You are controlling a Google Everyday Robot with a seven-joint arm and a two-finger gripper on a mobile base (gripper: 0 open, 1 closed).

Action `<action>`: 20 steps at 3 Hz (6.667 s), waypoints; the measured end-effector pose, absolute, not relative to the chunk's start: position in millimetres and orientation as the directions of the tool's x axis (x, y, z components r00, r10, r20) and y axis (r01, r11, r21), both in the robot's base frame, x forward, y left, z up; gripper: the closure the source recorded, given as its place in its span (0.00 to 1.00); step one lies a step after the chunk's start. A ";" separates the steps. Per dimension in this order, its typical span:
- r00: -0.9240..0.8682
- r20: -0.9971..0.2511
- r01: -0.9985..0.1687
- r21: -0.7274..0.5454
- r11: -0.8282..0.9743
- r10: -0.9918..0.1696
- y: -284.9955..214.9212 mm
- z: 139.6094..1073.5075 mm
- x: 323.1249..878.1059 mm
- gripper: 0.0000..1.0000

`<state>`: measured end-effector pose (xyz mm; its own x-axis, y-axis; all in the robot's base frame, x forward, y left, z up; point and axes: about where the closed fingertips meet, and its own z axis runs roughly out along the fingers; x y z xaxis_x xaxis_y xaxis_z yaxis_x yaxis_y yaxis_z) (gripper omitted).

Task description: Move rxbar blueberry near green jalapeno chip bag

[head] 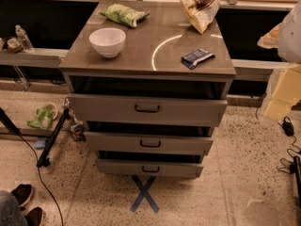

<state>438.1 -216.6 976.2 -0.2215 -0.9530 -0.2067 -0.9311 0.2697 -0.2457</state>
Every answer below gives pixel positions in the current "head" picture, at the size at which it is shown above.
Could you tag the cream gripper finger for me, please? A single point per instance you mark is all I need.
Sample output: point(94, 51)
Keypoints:
point(285, 92)
point(270, 39)

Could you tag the blue rxbar blueberry wrapper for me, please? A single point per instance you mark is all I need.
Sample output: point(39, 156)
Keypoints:
point(193, 59)

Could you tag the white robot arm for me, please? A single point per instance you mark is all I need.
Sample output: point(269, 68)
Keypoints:
point(286, 37)

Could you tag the brown white chip bag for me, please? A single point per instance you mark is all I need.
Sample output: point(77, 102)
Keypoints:
point(200, 13)

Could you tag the green jalapeno chip bag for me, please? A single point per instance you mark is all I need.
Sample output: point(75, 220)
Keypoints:
point(124, 15)

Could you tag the black power adapter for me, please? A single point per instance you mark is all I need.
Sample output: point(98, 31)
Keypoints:
point(288, 126)

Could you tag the grey drawer cabinet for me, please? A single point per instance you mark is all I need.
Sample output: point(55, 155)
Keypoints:
point(150, 66)

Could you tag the white ceramic bowl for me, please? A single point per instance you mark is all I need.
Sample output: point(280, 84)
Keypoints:
point(108, 42)

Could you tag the blue tape cross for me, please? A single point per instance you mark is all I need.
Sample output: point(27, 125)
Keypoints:
point(144, 194)

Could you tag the middle grey drawer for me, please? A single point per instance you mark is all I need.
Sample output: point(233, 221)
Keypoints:
point(139, 143)

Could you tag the top grey drawer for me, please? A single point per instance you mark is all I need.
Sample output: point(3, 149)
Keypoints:
point(148, 110)

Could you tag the small can on floor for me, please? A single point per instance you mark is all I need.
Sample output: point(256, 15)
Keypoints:
point(77, 127)

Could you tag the green white cloth bundle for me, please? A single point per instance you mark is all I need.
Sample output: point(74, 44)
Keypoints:
point(45, 116)

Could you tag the clear plastic water bottle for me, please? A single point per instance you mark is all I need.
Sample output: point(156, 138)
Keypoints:
point(23, 38)

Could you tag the black tripod leg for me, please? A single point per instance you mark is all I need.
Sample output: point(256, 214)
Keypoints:
point(44, 160)

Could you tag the small cup on tray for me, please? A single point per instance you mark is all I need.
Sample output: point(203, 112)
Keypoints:
point(13, 43)

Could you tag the lower dark shoe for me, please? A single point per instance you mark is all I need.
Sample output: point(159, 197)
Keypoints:
point(35, 217)

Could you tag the dark shoe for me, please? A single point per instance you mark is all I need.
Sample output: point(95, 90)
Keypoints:
point(35, 217)
point(23, 194)

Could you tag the upper dark shoe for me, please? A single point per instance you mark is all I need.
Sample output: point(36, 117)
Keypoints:
point(23, 194)

